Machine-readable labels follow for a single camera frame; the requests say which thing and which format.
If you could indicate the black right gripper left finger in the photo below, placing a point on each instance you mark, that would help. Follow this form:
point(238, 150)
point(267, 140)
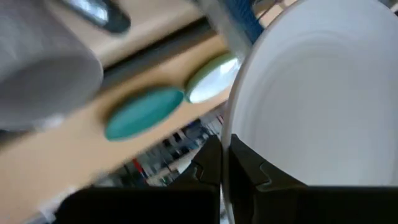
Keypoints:
point(208, 168)

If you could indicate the grey patterned mug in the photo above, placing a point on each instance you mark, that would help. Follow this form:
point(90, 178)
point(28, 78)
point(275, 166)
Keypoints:
point(37, 62)

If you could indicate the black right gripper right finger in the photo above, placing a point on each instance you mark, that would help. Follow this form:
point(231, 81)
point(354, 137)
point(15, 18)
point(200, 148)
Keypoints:
point(248, 186)

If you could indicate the white plate with green rim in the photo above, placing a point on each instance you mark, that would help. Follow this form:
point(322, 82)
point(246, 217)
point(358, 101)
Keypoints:
point(211, 79)

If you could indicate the blue patterned plate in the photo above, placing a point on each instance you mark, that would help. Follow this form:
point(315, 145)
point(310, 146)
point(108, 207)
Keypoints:
point(242, 18)

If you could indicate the pink plate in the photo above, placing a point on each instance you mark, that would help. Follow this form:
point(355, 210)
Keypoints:
point(311, 93)

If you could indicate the teal plate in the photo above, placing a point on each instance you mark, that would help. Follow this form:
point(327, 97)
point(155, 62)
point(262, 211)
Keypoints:
point(143, 113)

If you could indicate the light wooden desk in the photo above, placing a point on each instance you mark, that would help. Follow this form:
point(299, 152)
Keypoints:
point(46, 168)

